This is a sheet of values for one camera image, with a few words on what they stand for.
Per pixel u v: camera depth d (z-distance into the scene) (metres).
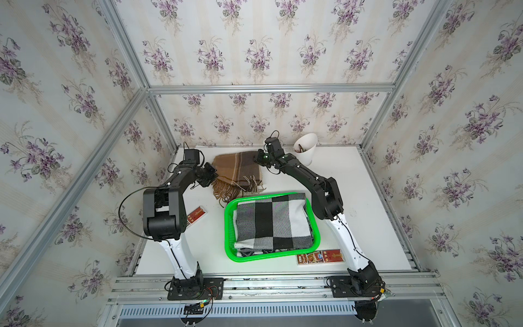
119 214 0.44
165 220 0.50
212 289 0.73
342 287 0.73
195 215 0.91
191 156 0.78
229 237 0.76
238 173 1.01
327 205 0.65
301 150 1.06
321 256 0.80
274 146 0.84
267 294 0.73
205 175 0.84
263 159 0.92
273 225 0.81
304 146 1.08
